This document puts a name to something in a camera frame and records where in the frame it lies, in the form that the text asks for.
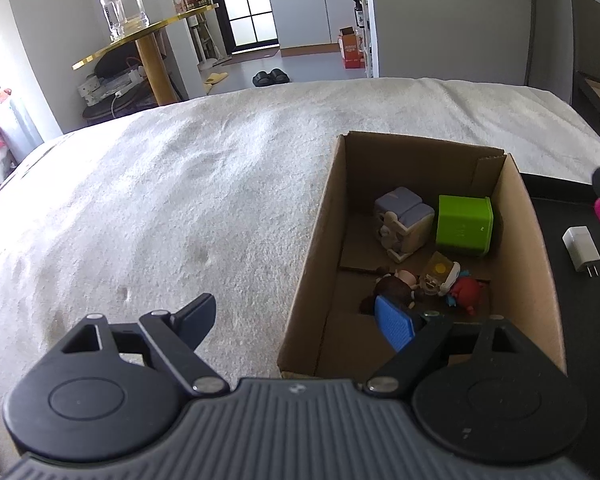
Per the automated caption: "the brown haired small figurine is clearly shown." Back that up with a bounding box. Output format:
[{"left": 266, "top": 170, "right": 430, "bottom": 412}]
[{"left": 358, "top": 266, "right": 418, "bottom": 315}]

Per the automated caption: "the red blue beer mug figurine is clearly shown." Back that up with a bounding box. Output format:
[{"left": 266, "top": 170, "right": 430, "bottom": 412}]
[{"left": 418, "top": 252, "right": 486, "bottom": 316}]

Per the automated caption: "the grey block figurine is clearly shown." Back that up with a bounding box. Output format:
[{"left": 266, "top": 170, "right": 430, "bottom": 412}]
[{"left": 374, "top": 186, "right": 434, "bottom": 263}]

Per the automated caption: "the green toy cube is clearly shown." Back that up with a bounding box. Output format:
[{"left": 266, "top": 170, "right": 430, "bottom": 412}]
[{"left": 436, "top": 195, "right": 494, "bottom": 256}]

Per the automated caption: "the white usb charger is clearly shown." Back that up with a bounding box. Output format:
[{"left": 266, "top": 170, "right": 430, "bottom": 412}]
[{"left": 562, "top": 226, "right": 600, "bottom": 278}]

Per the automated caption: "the brown lined black tray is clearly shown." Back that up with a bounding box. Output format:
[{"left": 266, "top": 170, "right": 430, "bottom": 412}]
[{"left": 572, "top": 72, "right": 600, "bottom": 137}]

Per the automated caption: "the brown cardboard box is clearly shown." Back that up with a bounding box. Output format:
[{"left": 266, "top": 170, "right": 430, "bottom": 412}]
[{"left": 276, "top": 130, "right": 567, "bottom": 384}]

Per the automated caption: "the white fluffy blanket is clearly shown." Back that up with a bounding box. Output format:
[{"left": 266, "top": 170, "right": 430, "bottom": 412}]
[{"left": 0, "top": 78, "right": 600, "bottom": 472}]

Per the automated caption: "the dark chair with tray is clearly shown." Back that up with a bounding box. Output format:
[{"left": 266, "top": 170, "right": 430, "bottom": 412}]
[{"left": 570, "top": 0, "right": 600, "bottom": 157}]

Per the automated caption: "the yellow cloth on floor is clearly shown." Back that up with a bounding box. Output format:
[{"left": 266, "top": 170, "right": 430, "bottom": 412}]
[{"left": 202, "top": 72, "right": 228, "bottom": 94}]

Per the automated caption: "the black slippers pair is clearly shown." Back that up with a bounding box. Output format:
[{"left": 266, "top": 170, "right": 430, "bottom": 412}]
[{"left": 252, "top": 68, "right": 290, "bottom": 88}]

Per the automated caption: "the orange red carton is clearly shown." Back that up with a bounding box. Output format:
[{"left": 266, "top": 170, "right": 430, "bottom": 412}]
[{"left": 338, "top": 26, "right": 365, "bottom": 70}]

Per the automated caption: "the gold round side table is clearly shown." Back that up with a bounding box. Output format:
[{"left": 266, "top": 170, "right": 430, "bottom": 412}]
[{"left": 72, "top": 3, "right": 218, "bottom": 106}]

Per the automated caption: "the black spray bottle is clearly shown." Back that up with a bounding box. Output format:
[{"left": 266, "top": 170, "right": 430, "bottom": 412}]
[{"left": 353, "top": 0, "right": 365, "bottom": 29}]

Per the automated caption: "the clear glass jar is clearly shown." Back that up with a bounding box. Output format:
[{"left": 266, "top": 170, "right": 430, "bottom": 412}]
[{"left": 100, "top": 0, "right": 150, "bottom": 42}]

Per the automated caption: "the white kitchen cabinet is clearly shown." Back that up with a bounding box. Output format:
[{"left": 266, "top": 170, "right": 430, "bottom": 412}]
[{"left": 270, "top": 0, "right": 356, "bottom": 55}]

